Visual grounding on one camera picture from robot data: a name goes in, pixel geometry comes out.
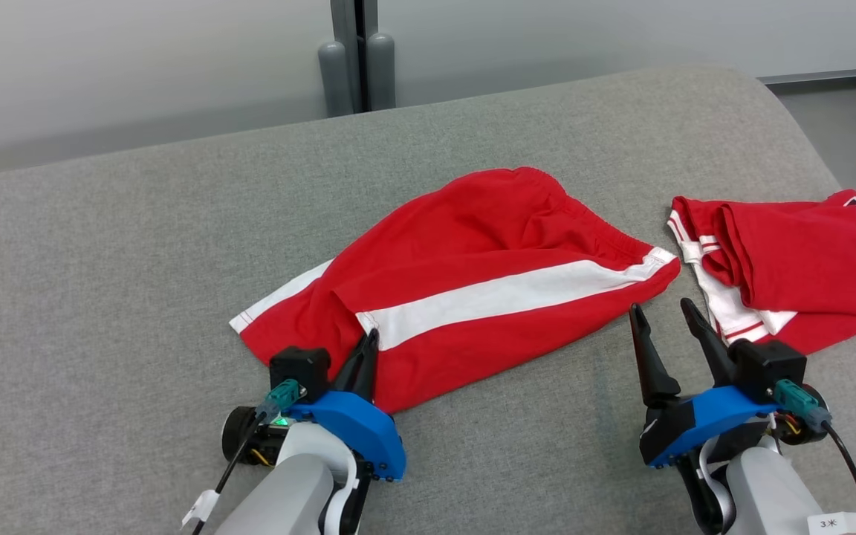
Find red jersey with white trim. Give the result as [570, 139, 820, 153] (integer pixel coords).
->
[667, 189, 856, 356]

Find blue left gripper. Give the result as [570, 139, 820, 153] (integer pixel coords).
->
[283, 329, 406, 482]

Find red shorts with white stripe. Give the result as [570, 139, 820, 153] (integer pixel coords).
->
[229, 167, 682, 415]

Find grey baseboard strip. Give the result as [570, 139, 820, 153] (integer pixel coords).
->
[759, 66, 856, 85]

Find black right cable teal plug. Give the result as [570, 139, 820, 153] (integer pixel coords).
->
[773, 379, 856, 535]

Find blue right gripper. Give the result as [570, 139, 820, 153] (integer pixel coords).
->
[628, 298, 776, 470]

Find grey cylindrical post base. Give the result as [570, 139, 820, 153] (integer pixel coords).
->
[366, 32, 397, 112]
[317, 41, 354, 118]

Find grey vertical door frame post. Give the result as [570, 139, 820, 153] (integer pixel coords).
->
[330, 0, 379, 114]

